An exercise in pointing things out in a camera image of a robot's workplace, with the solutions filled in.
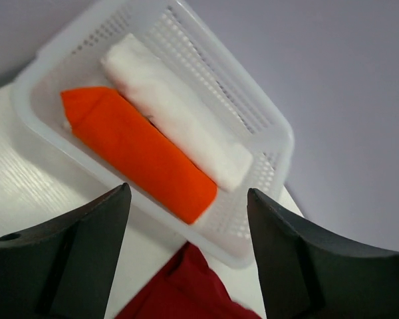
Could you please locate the dark red t shirt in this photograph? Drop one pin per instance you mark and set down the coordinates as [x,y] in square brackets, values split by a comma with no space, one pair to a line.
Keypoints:
[185,287]

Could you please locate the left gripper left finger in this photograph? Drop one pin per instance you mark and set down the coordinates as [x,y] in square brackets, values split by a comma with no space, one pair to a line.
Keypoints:
[64,267]

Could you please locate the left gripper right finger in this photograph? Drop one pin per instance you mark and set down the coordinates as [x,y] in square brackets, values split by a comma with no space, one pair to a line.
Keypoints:
[306,271]

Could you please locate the rolled orange t shirt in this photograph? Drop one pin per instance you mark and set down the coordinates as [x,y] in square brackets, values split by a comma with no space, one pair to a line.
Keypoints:
[111,127]

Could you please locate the rolled white t shirt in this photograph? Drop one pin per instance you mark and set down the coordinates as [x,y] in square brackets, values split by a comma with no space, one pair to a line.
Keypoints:
[177,111]

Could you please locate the white plastic basket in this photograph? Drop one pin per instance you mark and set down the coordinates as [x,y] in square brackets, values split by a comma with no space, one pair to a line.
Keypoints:
[225,96]

